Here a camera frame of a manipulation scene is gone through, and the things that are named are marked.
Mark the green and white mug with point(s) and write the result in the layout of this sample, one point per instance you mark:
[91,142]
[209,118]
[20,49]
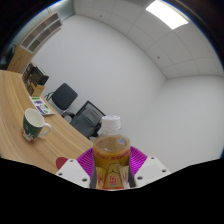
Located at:
[32,125]

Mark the yellow-labelled drink bottle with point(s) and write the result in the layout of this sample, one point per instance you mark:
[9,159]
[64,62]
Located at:
[111,156]

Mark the large ceiling light panel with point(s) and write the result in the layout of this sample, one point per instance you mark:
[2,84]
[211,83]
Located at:
[167,14]

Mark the tan cardboard box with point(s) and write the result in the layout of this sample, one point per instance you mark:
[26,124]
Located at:
[39,90]

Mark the grey mesh office chair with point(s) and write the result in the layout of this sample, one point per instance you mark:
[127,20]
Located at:
[87,121]

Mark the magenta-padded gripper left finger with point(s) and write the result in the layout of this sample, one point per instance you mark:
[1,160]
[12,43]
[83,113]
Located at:
[75,171]

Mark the white printed leaflet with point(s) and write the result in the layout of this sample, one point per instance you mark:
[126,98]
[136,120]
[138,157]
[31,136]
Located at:
[41,106]

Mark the dark brown box stack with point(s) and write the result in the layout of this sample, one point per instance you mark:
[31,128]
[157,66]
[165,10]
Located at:
[33,76]

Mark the black office chair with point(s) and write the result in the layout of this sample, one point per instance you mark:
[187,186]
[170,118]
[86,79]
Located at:
[65,95]

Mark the wooden shelf cabinet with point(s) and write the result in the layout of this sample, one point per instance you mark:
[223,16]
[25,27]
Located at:
[33,41]

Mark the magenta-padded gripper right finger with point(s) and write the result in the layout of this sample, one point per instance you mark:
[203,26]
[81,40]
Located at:
[148,171]

